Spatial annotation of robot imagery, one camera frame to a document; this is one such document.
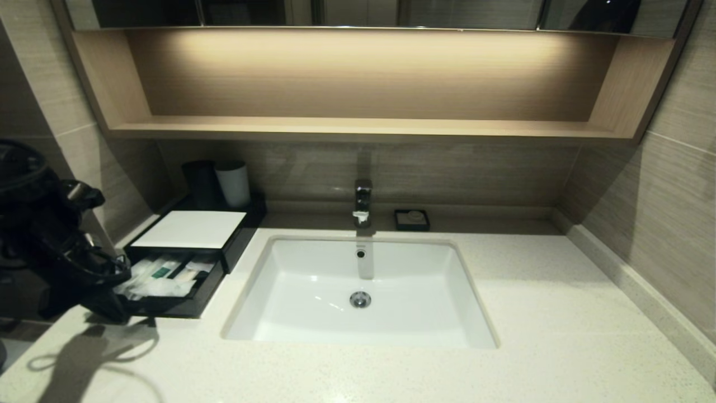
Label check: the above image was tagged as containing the mirror cabinet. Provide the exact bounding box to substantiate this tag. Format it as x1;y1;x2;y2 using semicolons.
59;0;691;35

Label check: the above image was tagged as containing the small white sachet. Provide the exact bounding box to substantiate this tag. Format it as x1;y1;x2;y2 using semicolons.
115;275;197;301

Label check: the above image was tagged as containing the black cup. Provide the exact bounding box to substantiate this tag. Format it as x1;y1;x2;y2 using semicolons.
182;161;221;210

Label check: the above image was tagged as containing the black box drawer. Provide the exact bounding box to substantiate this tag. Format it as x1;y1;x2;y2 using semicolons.
115;246;228;318

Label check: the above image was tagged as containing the stored plain white sachet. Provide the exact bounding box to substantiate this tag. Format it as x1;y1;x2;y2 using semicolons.
182;260;216;280

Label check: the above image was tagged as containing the white rectangular sheet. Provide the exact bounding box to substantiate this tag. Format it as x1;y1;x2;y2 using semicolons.
131;211;248;250

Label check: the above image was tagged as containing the black soap dish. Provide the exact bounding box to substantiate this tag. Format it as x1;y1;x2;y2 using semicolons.
394;209;431;232

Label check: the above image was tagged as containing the white sink basin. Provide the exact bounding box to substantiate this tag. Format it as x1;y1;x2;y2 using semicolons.
221;234;498;349

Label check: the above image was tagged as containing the long sachet with green label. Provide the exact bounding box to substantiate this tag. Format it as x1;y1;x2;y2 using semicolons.
147;256;185;282

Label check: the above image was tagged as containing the white cup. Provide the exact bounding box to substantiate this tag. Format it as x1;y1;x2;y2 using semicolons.
215;162;252;208

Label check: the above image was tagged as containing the black box housing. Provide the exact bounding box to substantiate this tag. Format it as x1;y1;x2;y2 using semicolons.
126;193;268;276

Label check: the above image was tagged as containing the chrome faucet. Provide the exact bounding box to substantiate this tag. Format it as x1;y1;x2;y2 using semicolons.
352;179;374;228

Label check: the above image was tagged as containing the wooden wall shelf niche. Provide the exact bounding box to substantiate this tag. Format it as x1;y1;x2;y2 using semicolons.
51;27;703;146

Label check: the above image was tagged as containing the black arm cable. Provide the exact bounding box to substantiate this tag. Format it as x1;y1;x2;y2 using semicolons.
34;224;133;283

